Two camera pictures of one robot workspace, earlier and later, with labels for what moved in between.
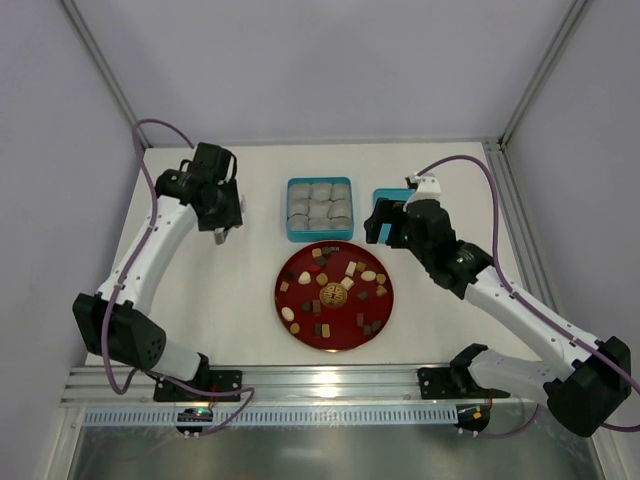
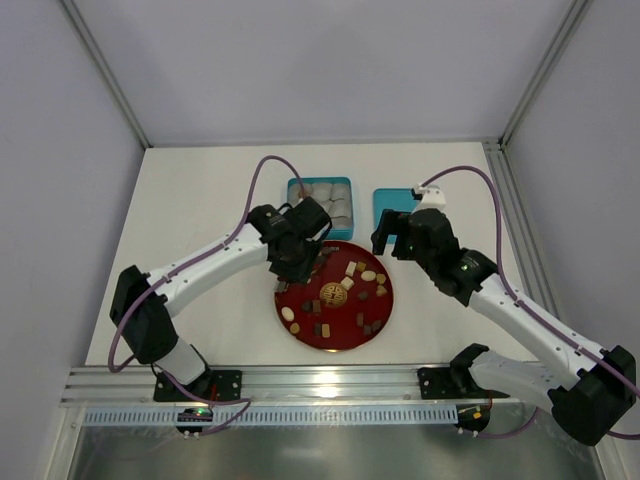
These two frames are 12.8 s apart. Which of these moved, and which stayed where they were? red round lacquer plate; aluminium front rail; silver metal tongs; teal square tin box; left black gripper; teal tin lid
Moved: left black gripper; silver metal tongs
Stayed: aluminium front rail; teal tin lid; teal square tin box; red round lacquer plate
